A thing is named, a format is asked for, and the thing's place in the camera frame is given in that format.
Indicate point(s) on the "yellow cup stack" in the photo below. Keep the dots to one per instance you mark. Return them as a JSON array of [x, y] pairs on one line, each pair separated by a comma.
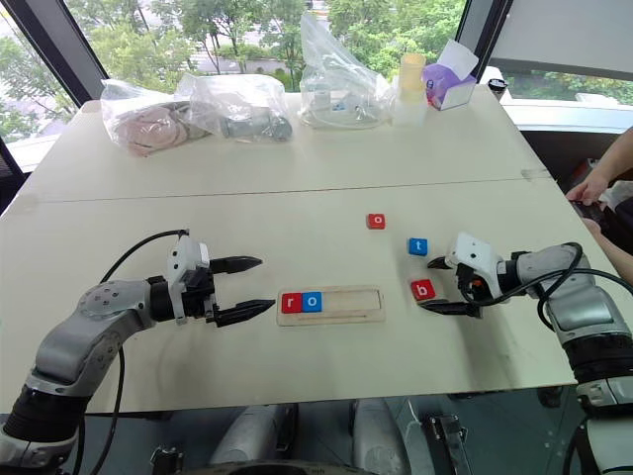
[[413, 74]]

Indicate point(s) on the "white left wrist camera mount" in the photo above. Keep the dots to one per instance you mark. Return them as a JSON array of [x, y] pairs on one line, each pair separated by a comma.
[[185, 255]]

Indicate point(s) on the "grey rounded robot leg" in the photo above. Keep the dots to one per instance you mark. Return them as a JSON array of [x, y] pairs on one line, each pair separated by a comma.
[[252, 435], [378, 435]]

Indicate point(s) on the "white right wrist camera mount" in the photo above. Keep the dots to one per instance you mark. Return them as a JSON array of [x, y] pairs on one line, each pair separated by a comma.
[[477, 257]]

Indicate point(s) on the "blue t letter block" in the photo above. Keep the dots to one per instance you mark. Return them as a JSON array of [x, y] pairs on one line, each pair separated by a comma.
[[418, 247]]

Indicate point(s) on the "small black round object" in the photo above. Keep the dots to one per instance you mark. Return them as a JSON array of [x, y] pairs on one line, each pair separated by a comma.
[[497, 89]]

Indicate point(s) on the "purple tissue box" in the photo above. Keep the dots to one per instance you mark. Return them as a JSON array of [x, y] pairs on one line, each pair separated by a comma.
[[445, 84]]

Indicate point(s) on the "red b letter block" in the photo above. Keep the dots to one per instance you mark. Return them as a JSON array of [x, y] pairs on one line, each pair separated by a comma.
[[423, 290]]

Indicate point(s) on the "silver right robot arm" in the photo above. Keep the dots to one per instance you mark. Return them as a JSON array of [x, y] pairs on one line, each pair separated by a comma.
[[583, 312]]

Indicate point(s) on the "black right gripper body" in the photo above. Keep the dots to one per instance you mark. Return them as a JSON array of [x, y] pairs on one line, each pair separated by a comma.
[[470, 289]]

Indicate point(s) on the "wooden letter tray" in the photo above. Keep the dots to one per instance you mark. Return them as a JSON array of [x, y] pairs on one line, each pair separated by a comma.
[[346, 312]]

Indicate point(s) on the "metal table bracket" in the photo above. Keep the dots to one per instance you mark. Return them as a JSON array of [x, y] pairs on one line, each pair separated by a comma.
[[447, 440]]

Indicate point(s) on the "plastic bag with grey device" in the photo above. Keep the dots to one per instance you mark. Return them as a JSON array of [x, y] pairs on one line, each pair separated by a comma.
[[247, 119]]

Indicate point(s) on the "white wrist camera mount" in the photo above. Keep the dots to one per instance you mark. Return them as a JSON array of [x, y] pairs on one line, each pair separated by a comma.
[[477, 257], [185, 255]]

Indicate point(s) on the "red o letter block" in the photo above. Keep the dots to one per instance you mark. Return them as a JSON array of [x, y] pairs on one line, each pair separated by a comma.
[[376, 221]]

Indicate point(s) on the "black window frame post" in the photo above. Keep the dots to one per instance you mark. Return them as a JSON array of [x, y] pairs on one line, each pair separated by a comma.
[[54, 49], [482, 22]]

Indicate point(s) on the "clear plastic container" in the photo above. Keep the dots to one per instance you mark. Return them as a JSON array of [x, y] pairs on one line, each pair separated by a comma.
[[409, 110]]

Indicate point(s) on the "blue o letter block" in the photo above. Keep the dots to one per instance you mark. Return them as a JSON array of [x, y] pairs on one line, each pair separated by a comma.
[[312, 302]]

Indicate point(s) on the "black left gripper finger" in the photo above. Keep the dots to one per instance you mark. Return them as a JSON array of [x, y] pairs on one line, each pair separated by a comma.
[[235, 263], [242, 312]]

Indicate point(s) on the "black phone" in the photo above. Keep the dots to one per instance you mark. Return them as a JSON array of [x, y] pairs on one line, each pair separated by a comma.
[[586, 210]]

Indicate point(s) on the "person's bare forearm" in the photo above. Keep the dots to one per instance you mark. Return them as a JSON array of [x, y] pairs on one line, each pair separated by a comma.
[[613, 252], [615, 153]]

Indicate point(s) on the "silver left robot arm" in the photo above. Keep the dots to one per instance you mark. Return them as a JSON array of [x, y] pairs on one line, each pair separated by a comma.
[[99, 316]]

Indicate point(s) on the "person's bare hand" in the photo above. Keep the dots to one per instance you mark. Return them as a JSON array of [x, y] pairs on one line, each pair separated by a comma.
[[591, 188]]

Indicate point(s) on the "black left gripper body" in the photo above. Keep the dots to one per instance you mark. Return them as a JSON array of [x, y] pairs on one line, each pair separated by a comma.
[[200, 294]]

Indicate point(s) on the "grey roller blind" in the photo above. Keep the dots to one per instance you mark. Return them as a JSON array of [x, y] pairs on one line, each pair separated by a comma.
[[564, 34]]

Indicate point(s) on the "red r letter block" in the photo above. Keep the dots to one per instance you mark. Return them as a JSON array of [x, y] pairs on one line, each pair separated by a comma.
[[291, 303]]

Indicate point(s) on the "plastic bag with pink contents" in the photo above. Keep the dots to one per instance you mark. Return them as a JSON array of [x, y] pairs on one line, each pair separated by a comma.
[[143, 123]]

